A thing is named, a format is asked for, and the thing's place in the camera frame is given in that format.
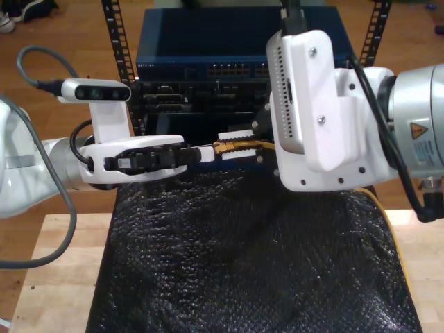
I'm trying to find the black perforated rack post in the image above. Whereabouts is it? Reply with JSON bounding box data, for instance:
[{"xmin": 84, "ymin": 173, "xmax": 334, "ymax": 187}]
[
  {"xmin": 359, "ymin": 0, "xmax": 393, "ymax": 69},
  {"xmin": 101, "ymin": 0, "xmax": 146, "ymax": 139}
]

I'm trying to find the black camera cable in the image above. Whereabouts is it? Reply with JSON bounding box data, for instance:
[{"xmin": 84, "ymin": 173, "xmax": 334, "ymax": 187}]
[{"xmin": 279, "ymin": 0, "xmax": 309, "ymax": 35}]

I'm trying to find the black rack server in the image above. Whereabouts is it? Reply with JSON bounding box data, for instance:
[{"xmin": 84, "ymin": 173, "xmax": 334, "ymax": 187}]
[{"xmin": 130, "ymin": 80, "xmax": 275, "ymax": 114}]

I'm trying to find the yellow network cable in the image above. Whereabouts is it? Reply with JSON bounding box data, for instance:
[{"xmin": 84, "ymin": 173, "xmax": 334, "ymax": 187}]
[{"xmin": 212, "ymin": 139, "xmax": 416, "ymax": 296}]

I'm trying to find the dark blue sneaker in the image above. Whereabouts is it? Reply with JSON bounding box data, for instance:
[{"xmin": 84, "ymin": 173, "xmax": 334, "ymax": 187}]
[{"xmin": 8, "ymin": 0, "xmax": 58, "ymax": 22}]

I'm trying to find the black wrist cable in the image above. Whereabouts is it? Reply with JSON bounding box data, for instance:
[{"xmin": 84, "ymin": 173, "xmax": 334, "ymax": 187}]
[{"xmin": 69, "ymin": 120, "xmax": 94, "ymax": 171}]

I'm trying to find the black bubble wrap mat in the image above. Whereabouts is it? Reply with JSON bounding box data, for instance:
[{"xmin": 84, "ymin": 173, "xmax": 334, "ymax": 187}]
[{"xmin": 85, "ymin": 169, "xmax": 423, "ymax": 333}]

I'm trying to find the grey camera cable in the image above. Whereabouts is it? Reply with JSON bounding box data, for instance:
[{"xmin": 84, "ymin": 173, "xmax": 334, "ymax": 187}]
[{"xmin": 0, "ymin": 44, "xmax": 81, "ymax": 270}]

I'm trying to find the white sneaker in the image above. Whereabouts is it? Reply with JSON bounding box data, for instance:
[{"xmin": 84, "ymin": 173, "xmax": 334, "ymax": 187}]
[{"xmin": 0, "ymin": 10, "xmax": 17, "ymax": 34}]

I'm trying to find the blue network switch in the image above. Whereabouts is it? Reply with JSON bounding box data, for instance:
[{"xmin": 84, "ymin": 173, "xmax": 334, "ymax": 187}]
[{"xmin": 135, "ymin": 7, "xmax": 357, "ymax": 83}]

